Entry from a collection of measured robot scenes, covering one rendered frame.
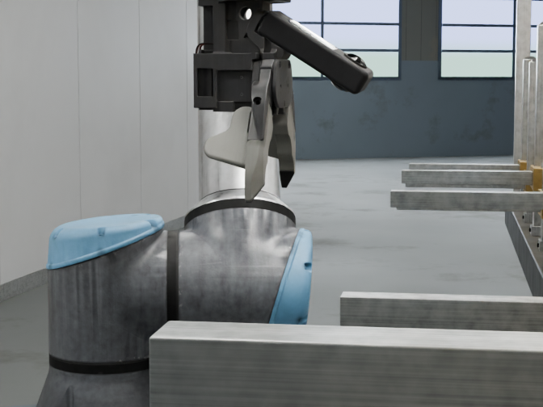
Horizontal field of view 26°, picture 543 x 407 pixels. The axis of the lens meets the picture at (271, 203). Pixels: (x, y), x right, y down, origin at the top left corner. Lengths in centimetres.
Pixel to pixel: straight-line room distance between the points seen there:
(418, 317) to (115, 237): 45
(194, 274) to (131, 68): 591
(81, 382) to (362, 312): 46
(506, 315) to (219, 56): 37
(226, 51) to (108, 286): 44
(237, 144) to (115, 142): 601
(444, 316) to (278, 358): 76
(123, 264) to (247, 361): 106
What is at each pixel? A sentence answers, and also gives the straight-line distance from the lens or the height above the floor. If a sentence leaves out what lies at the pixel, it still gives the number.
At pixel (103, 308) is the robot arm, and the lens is 148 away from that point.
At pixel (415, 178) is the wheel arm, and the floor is 83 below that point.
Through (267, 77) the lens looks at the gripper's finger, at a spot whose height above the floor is 105.
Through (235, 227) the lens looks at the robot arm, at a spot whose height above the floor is 86.
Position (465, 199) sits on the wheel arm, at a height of 84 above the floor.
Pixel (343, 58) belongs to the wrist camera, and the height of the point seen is 107.
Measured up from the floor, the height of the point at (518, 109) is 96.
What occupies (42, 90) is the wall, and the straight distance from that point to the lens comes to 613.
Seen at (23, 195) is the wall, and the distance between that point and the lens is 592.
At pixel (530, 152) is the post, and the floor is 87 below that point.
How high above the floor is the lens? 105
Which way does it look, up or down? 6 degrees down
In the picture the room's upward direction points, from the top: straight up
